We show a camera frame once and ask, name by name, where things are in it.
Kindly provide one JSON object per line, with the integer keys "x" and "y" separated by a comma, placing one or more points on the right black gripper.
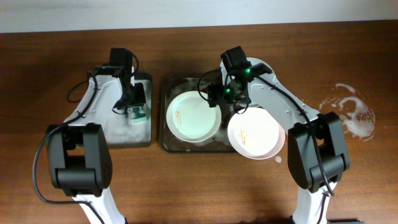
{"x": 213, "y": 95}

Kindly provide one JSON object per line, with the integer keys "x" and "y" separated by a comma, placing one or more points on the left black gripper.
{"x": 132, "y": 98}

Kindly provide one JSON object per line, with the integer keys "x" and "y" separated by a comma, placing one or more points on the green yellow sponge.
{"x": 137, "y": 114}

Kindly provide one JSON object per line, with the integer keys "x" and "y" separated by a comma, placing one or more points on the pale green plate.
{"x": 190, "y": 118}

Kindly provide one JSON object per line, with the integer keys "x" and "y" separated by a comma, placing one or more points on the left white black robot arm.
{"x": 79, "y": 157}

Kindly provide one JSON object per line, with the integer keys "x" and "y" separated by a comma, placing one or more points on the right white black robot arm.
{"x": 317, "y": 153}

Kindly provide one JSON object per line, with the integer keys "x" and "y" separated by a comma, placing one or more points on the left soapy black tray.
{"x": 120, "y": 132}

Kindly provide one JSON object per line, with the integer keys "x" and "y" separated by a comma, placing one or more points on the grey green rear plate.
{"x": 245, "y": 70}

